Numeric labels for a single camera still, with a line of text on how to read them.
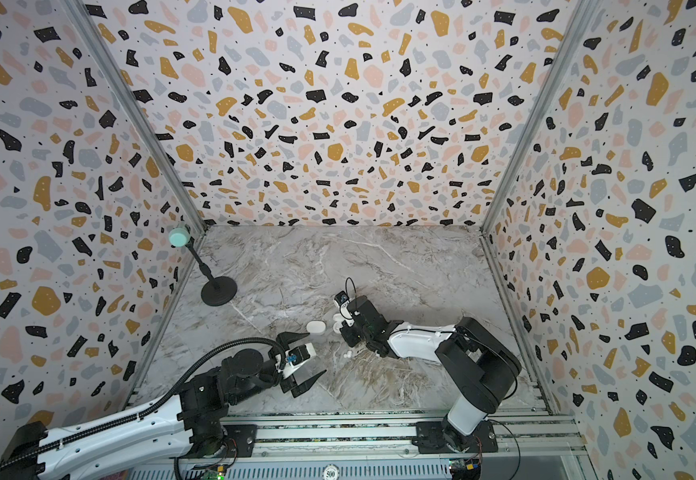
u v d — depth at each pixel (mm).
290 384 635
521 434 766
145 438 496
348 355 877
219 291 999
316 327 926
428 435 748
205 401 551
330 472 701
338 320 940
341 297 797
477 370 462
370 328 702
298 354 594
